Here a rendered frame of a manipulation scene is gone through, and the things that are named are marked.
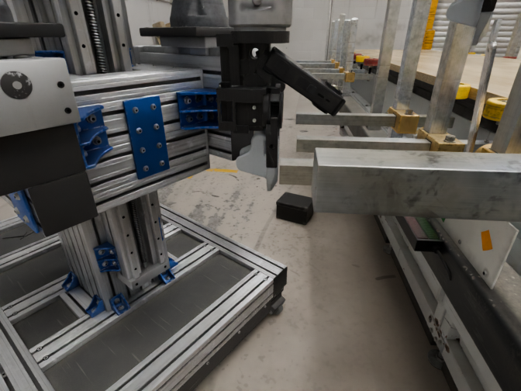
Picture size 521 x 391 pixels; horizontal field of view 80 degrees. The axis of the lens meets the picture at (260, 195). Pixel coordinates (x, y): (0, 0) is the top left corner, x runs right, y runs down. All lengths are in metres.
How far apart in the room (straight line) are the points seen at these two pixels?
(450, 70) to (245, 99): 0.48
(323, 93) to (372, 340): 1.09
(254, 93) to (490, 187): 0.28
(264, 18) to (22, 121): 0.35
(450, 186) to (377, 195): 0.04
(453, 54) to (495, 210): 0.57
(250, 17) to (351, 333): 1.18
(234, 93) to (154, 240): 0.71
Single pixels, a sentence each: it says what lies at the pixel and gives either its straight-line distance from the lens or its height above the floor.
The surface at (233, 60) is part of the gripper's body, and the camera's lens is 0.41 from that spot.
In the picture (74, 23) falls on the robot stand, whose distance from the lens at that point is 0.82.
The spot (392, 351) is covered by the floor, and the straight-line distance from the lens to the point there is 1.36.
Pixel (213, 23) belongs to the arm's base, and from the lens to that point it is 0.88.
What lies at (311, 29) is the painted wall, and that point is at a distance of 8.35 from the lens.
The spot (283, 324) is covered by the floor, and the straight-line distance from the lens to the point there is 1.35.
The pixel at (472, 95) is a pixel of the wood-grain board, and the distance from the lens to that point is 1.02.
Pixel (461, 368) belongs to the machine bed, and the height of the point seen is 0.17.
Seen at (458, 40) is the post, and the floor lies 1.01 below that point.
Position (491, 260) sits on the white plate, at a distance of 0.56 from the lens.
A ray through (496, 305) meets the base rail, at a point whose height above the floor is 0.70.
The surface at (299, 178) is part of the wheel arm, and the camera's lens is 0.45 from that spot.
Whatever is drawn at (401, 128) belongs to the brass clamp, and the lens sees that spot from 0.95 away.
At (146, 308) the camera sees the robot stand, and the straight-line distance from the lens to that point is 1.18.
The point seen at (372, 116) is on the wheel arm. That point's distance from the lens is 0.96.
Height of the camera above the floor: 1.02
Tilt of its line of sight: 27 degrees down
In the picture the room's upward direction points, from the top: straight up
